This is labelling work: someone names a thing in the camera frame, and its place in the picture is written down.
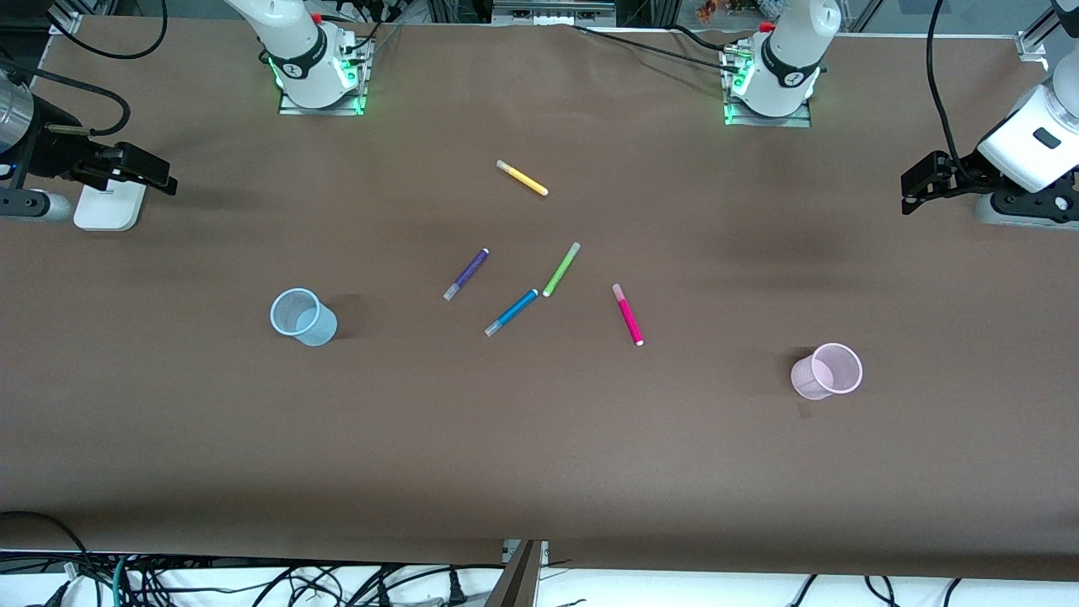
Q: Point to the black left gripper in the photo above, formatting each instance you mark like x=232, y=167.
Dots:
x=960, y=171

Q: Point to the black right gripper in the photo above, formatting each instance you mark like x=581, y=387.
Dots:
x=52, y=149

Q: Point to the pink marker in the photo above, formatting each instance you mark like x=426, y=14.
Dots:
x=628, y=314

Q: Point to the blue marker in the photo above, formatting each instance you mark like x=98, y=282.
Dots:
x=511, y=312

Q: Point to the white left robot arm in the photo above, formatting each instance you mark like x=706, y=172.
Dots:
x=788, y=59

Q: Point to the white rounded box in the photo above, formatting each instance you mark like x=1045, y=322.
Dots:
x=105, y=211

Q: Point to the translucent pink plastic cup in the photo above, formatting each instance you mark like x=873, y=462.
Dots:
x=830, y=371

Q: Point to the translucent blue plastic cup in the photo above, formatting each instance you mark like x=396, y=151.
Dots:
x=305, y=320

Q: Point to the purple marker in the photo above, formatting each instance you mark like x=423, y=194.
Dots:
x=466, y=274

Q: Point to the green marker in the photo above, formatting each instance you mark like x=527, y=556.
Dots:
x=561, y=269

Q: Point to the yellow marker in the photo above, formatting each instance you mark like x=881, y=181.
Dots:
x=523, y=178

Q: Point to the brown table cover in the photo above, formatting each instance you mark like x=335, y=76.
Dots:
x=539, y=438

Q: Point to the dark table leg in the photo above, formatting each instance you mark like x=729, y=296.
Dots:
x=516, y=582

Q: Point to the aluminium frame profile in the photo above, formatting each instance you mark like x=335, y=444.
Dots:
x=66, y=17
x=1045, y=29

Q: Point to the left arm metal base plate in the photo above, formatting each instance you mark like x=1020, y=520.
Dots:
x=767, y=120

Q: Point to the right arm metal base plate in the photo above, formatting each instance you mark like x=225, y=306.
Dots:
x=324, y=107

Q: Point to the grey metal rail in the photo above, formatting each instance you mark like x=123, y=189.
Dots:
x=552, y=10

